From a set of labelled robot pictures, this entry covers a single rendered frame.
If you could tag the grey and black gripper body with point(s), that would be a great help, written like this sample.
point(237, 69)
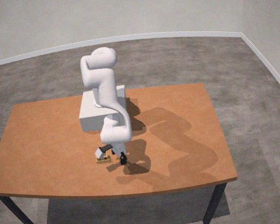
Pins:
point(117, 148)

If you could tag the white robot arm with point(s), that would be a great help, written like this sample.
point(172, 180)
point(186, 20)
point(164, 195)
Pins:
point(98, 75)

